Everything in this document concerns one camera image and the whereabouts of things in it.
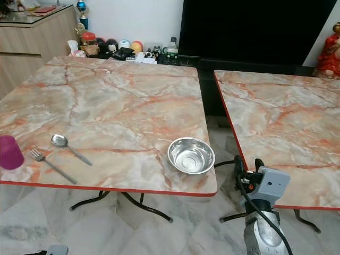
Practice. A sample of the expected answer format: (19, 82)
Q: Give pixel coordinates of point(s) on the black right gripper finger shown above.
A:
(239, 170)
(260, 166)

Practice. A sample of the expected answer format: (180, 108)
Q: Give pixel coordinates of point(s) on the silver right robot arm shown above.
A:
(263, 234)

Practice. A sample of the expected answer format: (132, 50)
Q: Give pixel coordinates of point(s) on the stainless steel bowl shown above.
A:
(191, 156)

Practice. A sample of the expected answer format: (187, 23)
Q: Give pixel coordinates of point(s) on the marble table with red edge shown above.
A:
(287, 122)

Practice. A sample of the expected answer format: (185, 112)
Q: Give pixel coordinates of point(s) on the pink plastic cup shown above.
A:
(10, 154)

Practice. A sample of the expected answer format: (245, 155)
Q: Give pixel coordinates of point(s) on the silver metal fork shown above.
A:
(37, 155)

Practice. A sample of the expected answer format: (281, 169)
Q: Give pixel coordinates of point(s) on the silver metal spoon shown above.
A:
(59, 139)

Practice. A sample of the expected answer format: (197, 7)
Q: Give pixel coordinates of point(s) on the black crate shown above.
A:
(180, 60)

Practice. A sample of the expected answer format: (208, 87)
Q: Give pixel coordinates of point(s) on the red figurine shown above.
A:
(330, 53)

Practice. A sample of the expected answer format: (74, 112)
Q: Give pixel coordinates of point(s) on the black television screen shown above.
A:
(249, 29)

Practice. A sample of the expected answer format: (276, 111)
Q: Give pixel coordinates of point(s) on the large marble folding table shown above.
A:
(117, 106)

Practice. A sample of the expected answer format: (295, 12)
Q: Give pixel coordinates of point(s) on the clear bottle with black cap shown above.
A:
(172, 46)

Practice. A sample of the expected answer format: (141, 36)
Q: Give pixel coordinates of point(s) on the light wooden cabinet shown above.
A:
(32, 48)

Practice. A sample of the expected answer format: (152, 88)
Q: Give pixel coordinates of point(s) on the yellow orange ball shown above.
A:
(137, 46)

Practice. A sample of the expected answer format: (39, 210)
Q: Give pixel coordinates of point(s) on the small black box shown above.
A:
(122, 53)

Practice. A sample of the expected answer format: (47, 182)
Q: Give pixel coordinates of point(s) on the white and teal egg toy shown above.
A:
(124, 44)

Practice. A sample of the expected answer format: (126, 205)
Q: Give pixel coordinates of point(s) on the white tissue pack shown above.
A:
(75, 49)

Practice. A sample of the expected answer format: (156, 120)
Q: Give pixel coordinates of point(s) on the black round toy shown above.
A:
(112, 44)

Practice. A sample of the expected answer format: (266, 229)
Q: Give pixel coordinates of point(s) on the red book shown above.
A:
(44, 9)

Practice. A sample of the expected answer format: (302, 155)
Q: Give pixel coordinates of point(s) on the jar with red lid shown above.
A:
(88, 42)

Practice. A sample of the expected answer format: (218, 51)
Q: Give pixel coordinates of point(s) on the blue globe trophy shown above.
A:
(82, 9)

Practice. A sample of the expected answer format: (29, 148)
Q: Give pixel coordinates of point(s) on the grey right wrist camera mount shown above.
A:
(275, 183)

